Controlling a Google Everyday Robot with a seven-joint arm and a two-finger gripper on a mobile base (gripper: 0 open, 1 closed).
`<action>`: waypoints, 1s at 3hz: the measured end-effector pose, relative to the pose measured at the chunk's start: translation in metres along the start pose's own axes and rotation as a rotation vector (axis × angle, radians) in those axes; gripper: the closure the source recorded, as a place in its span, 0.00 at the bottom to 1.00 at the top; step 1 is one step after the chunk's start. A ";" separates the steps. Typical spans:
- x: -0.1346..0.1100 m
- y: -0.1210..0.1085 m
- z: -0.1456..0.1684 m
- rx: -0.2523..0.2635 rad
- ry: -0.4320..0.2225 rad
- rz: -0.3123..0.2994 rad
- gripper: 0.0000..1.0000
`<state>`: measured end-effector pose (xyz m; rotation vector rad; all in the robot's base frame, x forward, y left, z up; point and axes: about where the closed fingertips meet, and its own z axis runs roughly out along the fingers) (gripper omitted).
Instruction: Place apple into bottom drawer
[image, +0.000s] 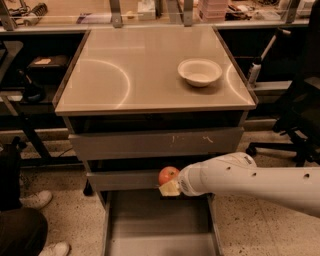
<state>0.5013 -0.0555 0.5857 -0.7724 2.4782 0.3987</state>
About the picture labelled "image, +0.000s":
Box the pink stacked trays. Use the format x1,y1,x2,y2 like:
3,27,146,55
198,0,228,22

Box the black box on shelf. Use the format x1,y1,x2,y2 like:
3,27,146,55
27,55,70,85

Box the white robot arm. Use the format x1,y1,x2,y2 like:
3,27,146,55
159,152,320,217

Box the middle grey drawer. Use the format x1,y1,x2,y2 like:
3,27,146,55
87,169,160,191

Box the open bottom grey drawer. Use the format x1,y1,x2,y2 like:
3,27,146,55
102,190,224,256

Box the black office chair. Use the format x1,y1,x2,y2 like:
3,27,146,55
246,0,320,167

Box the white sneaker far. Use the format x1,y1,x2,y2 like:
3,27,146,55
20,190,53,210

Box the white spray bottle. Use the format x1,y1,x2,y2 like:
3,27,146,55
247,28,291,87

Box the black handheld device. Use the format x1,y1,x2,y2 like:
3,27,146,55
18,69,46,103

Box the white sneaker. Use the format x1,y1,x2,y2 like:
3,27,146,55
20,190,53,210
38,242,70,256

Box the red apple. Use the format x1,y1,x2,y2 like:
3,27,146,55
158,166,180,185

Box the grey drawer cabinet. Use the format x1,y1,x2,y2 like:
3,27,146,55
54,25,259,256

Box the top grey drawer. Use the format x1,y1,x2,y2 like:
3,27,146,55
69,127,244,160

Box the white paper bowl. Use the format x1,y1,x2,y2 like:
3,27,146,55
177,58,222,88

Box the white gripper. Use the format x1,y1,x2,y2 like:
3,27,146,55
159,163,205,197

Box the white sneaker near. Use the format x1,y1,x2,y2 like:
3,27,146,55
38,242,70,256

